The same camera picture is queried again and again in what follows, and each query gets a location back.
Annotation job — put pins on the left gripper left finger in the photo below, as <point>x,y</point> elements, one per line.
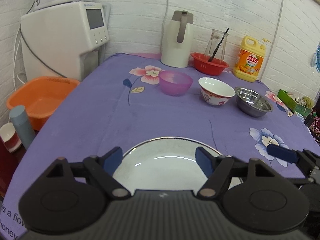
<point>100,173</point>

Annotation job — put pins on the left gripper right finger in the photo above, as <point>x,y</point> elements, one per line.
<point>217,170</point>

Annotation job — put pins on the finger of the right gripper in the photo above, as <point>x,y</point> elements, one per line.
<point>305,160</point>

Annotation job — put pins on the white blue-rimmed plate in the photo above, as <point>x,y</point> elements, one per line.
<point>166,163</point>

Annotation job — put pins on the stainless steel bowl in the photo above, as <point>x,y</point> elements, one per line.
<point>252,103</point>

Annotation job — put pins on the white red ceramic bowl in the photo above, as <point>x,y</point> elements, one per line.
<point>215,92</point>

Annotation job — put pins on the purple plastic bowl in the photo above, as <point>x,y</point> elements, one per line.
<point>174,83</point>

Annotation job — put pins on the green box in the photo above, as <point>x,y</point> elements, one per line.
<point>292,104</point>

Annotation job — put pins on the purple floral tablecloth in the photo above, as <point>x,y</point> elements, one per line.
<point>113,107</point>

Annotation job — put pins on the grey cylinder bottle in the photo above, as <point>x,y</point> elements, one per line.
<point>22,125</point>

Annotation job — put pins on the orange plastic basin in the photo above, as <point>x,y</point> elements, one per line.
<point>41,97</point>

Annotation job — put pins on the white red cup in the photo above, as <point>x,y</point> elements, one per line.
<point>10,137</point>

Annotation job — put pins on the red plastic basket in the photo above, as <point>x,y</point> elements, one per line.
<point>213,68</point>

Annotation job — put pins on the black stick in jar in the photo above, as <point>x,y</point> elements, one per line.
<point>218,45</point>

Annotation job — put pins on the yellow detergent bottle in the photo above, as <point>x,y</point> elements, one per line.
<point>250,59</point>

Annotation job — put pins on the glass jar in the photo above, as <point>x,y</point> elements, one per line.
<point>217,45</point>

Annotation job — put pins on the white thermos jug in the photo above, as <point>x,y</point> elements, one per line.
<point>177,43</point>

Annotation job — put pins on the white water dispenser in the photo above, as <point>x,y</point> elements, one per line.
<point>66,40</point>

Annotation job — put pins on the blue wall decoration plates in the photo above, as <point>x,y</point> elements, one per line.
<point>315,61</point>

